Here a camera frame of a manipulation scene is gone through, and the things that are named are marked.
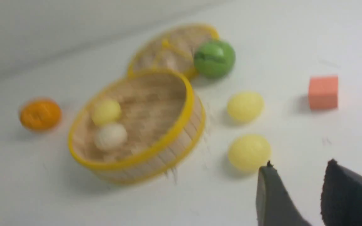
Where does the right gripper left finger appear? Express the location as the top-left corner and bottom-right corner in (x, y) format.
(256, 161), (311, 226)

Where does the woven bamboo steamer lid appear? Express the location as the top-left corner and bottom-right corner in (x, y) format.
(127, 23), (219, 79)

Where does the white bun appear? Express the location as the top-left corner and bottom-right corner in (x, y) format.
(94, 123), (128, 152)

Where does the orange foam cube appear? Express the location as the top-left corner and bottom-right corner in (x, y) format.
(308, 74), (339, 110)

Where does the yellow bun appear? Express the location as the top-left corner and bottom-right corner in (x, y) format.
(226, 92), (265, 123)
(227, 134), (272, 173)
(90, 99), (122, 126)

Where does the orange toy tangerine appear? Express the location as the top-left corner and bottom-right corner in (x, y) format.
(18, 97), (62, 132)

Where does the green toy watermelon ball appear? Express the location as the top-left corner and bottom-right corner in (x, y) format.
(194, 40), (236, 79)

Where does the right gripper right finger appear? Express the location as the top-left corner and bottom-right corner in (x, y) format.
(321, 160), (362, 226)

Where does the bamboo steamer tray yellow rim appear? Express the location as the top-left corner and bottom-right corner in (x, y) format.
(68, 69), (206, 184)

